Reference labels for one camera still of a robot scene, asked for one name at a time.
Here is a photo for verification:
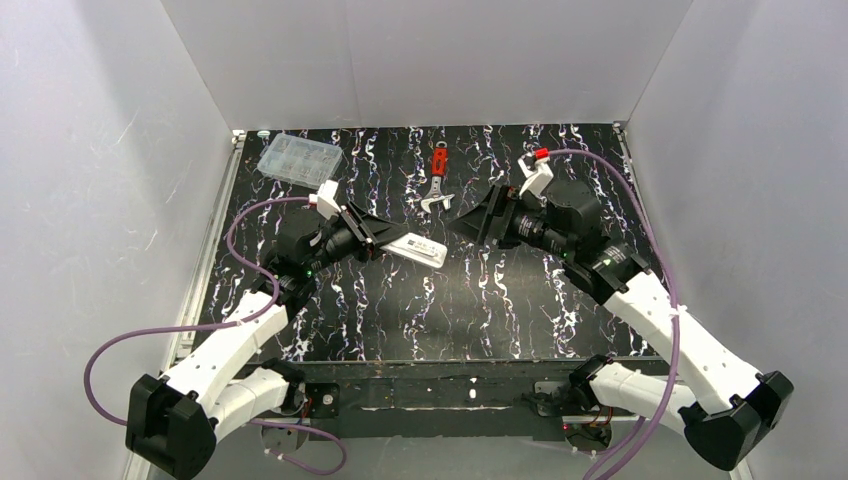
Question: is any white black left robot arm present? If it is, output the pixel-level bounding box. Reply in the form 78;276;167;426
125;196;447;479

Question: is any white remote control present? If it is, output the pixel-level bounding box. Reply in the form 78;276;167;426
381;233;448;269

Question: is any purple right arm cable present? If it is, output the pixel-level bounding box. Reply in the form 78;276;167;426
547;149;684;480

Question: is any clear plastic screw box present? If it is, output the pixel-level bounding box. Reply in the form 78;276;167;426
257;134;342;189

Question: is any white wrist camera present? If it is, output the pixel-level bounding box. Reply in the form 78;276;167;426
308;180;341;220
518;148;554;198

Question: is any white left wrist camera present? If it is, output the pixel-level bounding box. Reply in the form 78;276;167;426
308;180;341;220

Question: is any red handled adjustable wrench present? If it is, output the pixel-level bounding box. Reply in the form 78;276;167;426
420;140;454;214

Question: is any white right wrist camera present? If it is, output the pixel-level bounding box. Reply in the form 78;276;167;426
518;148;554;198

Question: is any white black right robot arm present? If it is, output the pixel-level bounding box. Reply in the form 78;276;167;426
449;181;794;471

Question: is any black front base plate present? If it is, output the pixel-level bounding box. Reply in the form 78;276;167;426
296;360;589;441

